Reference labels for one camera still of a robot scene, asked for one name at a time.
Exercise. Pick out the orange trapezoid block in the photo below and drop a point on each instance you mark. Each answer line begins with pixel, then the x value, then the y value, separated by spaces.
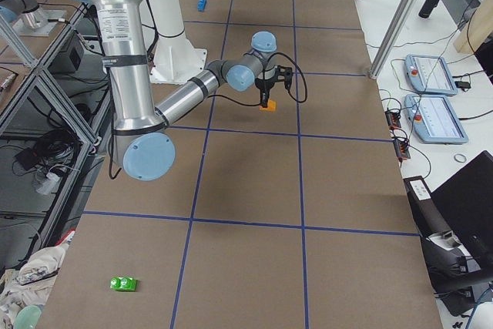
pixel 269 106

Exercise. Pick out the long blue brick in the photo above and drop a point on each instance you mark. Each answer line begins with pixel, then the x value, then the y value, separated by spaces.
pixel 201 5

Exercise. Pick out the far teach pendant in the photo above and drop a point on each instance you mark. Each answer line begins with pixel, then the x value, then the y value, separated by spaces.
pixel 429 74

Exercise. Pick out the teach pendant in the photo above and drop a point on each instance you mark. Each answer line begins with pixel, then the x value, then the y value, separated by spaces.
pixel 433 119
pixel 429 74

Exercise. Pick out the near teach pendant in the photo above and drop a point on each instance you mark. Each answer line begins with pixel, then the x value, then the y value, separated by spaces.
pixel 433 119

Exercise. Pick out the black laptop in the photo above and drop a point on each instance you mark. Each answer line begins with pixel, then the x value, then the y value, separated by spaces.
pixel 455 225

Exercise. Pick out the green brick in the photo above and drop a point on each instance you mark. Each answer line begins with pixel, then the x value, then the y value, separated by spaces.
pixel 123 283

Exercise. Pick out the crumpled patterned cloth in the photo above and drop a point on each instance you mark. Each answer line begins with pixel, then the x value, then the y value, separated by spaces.
pixel 32 285

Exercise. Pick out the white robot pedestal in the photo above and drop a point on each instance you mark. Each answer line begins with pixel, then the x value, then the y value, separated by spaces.
pixel 175 59

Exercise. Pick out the aluminium frame post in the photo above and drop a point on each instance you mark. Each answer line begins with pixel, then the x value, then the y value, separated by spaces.
pixel 388 42

